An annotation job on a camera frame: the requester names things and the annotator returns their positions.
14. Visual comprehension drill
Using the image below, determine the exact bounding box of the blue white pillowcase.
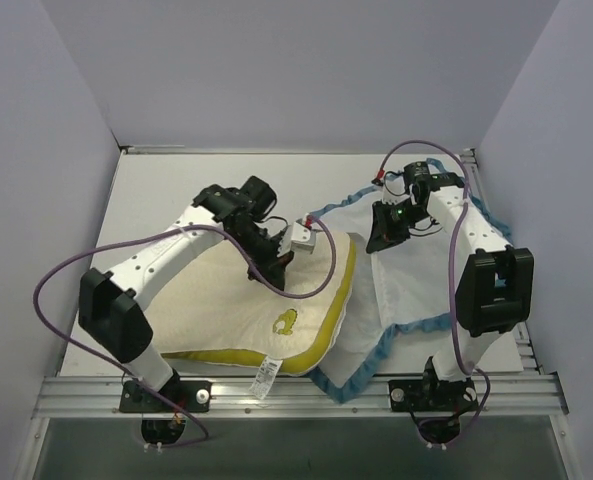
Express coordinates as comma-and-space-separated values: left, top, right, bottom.
305, 157, 515, 405

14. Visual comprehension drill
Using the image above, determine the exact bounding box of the cream yellow pillow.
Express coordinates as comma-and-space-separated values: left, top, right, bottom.
145, 231, 357, 375

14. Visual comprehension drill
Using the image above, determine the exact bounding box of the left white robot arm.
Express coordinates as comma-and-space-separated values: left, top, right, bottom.
78, 176, 293, 411

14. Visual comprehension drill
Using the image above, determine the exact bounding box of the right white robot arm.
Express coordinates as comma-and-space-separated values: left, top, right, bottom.
367, 161, 534, 409

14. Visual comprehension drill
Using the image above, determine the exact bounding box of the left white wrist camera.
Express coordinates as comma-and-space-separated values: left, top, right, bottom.
279, 217, 316, 255

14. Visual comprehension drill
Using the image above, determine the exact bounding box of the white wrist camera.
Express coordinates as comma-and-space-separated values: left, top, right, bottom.
279, 217, 316, 255
372, 171, 407, 205

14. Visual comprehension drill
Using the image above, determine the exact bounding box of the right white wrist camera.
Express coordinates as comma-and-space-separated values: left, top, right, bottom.
372, 171, 407, 205

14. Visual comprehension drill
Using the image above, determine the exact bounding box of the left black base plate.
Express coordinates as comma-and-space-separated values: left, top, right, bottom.
118, 380, 212, 414

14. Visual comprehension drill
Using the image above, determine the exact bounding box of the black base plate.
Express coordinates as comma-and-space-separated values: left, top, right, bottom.
118, 380, 212, 414
388, 378, 478, 414

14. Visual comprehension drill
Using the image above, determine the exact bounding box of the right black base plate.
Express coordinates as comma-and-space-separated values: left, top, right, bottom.
388, 378, 478, 414

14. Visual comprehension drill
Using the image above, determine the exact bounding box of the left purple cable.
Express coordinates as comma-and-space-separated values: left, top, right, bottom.
33, 219, 338, 446

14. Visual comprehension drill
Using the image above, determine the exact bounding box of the front aluminium rail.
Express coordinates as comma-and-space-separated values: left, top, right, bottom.
33, 375, 567, 420

